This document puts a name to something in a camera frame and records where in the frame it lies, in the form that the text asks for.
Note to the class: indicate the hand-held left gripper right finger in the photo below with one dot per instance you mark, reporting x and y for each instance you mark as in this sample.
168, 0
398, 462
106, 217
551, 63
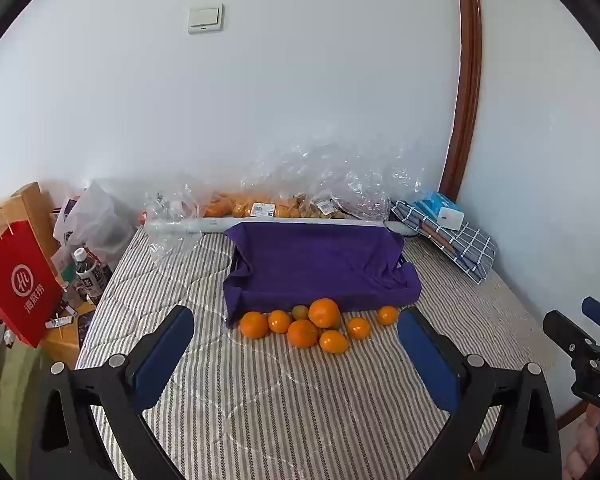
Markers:
427, 360

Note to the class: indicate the clear bag of oranges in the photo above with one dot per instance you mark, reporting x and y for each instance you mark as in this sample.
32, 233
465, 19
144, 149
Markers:
230, 207

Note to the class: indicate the red paper bag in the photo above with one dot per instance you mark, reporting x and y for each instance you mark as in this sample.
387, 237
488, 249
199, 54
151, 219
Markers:
17, 285

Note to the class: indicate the brown paper bag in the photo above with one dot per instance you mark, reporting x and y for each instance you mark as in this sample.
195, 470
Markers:
32, 207

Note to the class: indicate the wooden bed frame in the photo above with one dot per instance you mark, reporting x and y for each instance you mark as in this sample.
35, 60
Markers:
572, 415

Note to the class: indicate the white light switch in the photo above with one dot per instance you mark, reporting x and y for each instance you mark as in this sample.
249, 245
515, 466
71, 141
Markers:
206, 18

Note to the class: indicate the wooden bedside table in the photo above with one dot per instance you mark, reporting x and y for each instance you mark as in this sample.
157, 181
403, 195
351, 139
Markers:
62, 347

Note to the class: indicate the striped bed sheet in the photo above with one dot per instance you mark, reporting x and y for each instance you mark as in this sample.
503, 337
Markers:
260, 410

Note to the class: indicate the folded grey checked cloth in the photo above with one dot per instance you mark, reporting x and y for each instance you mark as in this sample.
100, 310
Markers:
460, 250

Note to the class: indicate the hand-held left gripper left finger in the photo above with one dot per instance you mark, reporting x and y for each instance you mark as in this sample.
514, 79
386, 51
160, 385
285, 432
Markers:
162, 357

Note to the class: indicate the clear bag of brown nuts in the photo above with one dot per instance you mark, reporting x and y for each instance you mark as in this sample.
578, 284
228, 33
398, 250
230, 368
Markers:
325, 207

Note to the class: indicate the purple towel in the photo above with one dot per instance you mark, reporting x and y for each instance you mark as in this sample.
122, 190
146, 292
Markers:
320, 265

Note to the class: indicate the dark bottle with white cap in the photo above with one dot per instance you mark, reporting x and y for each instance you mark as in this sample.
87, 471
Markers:
87, 272

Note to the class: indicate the blue and white tissue pack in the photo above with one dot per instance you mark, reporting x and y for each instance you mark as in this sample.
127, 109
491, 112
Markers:
440, 207

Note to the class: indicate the white plastic bag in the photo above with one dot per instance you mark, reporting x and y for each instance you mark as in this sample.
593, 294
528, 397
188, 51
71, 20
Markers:
97, 220

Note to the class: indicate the small crumpled clear plastic bag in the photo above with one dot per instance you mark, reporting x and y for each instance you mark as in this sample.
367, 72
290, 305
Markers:
167, 212

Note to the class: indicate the brown wooden door frame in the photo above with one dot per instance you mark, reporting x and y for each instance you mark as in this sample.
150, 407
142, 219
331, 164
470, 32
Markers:
467, 85

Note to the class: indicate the person's right hand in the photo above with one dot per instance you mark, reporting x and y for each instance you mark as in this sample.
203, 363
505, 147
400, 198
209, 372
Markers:
582, 452

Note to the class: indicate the large crumpled clear plastic bag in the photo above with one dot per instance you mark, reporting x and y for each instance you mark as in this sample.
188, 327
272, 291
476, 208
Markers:
340, 175

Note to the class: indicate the pile of oranges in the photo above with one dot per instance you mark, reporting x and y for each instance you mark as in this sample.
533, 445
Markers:
324, 314

